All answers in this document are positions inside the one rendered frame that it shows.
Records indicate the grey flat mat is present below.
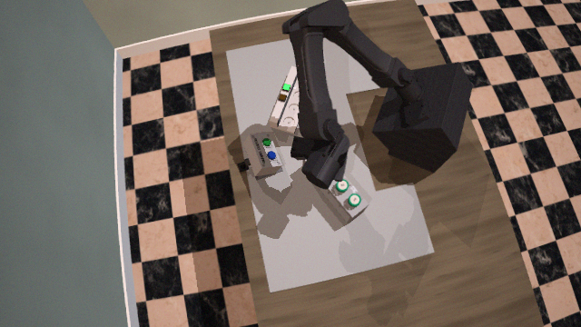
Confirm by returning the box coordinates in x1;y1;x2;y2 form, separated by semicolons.
226;38;434;292

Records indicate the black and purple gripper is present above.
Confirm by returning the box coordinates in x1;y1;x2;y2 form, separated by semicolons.
334;156;348;182

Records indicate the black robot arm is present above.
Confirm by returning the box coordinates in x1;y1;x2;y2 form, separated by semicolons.
282;0;430;189

